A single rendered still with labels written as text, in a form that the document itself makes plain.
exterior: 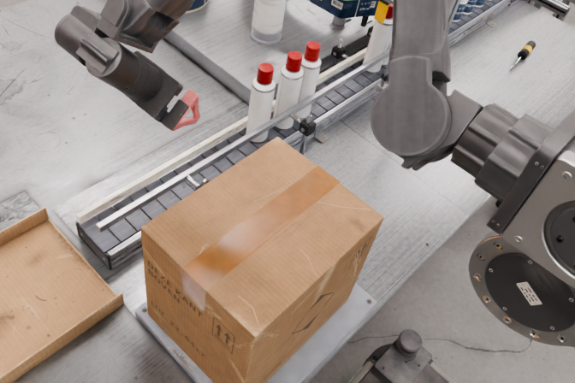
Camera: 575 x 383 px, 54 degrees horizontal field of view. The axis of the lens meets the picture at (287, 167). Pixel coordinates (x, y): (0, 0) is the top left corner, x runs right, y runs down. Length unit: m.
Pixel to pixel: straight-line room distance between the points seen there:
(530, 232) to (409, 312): 1.64
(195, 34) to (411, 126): 1.14
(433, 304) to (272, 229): 1.44
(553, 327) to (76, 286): 0.82
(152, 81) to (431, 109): 0.45
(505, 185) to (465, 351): 1.67
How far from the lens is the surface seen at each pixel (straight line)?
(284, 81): 1.27
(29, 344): 1.12
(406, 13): 0.62
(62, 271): 1.18
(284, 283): 0.82
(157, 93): 0.88
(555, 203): 0.56
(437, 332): 2.20
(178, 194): 1.21
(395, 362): 1.77
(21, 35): 1.74
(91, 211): 1.16
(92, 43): 0.83
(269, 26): 1.59
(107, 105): 1.49
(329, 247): 0.87
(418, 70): 0.57
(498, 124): 0.58
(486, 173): 0.57
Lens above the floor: 1.82
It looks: 47 degrees down
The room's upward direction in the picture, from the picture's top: 12 degrees clockwise
